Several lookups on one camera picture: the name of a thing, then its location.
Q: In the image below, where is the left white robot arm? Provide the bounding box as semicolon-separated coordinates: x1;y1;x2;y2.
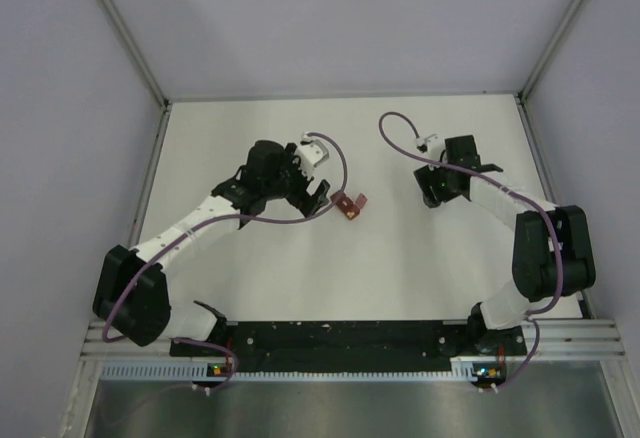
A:
92;133;330;355

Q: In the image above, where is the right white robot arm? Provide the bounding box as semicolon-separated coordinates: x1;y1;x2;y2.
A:
413;135;596;354

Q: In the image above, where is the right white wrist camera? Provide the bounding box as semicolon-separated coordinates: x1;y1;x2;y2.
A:
415;134;446;161

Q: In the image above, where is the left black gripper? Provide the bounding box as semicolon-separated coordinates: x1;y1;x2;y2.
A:
263;144;328;217

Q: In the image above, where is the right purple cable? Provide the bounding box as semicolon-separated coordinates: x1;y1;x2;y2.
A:
378;111;566;389

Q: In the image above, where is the red weekly pill organizer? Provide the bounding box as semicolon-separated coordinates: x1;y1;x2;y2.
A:
330;191;368;221

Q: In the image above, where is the left aluminium frame post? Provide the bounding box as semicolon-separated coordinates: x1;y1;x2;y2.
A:
74;0;171;109

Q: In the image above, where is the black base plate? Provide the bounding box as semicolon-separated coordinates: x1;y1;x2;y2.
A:
169;320;529;374

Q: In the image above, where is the grey slotted cable duct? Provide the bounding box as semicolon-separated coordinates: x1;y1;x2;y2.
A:
100;360;501;384

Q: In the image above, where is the aluminium frame post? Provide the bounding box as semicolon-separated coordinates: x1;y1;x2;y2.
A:
518;0;589;104
74;0;171;109

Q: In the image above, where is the right aluminium frame post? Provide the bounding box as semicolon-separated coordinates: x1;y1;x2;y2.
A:
518;0;589;104

